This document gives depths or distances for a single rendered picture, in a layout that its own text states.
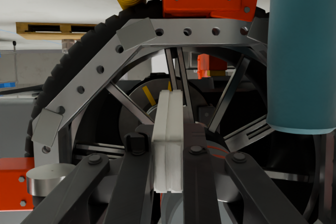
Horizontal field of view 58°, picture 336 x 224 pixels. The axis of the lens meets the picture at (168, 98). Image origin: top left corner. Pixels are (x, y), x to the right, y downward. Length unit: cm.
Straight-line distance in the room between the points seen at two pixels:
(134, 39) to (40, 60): 1027
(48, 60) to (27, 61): 68
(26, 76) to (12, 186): 1039
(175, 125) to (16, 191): 44
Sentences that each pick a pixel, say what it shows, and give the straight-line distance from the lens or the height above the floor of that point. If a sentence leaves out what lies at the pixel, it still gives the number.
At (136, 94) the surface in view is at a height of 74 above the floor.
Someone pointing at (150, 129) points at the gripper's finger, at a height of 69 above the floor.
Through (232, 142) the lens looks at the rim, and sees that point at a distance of 62.
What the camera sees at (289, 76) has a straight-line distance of 40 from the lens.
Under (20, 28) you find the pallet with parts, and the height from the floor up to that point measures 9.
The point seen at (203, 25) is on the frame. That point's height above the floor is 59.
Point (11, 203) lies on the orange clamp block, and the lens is 57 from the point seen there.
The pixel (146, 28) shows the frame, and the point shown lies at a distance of 48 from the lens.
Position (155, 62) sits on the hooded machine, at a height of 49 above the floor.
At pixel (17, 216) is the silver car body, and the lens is 111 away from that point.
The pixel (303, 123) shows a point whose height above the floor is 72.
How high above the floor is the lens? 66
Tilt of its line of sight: 6 degrees up
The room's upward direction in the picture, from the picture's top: 179 degrees clockwise
